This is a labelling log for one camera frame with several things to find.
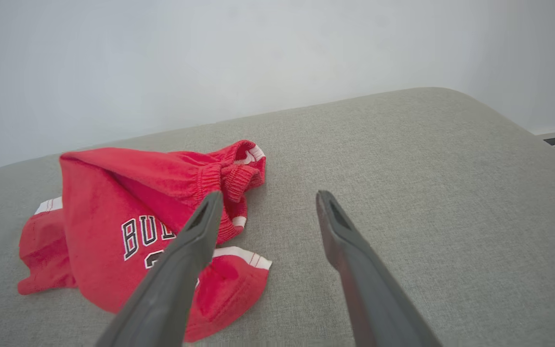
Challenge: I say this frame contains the red Bulls basketball shorts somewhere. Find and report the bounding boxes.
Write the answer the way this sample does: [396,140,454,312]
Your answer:
[17,140,272,343]

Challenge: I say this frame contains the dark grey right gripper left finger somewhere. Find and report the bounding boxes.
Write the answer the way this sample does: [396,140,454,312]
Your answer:
[95,191,224,347]

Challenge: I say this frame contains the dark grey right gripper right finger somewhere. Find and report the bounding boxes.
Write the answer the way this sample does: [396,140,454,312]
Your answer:
[316,190,444,347]

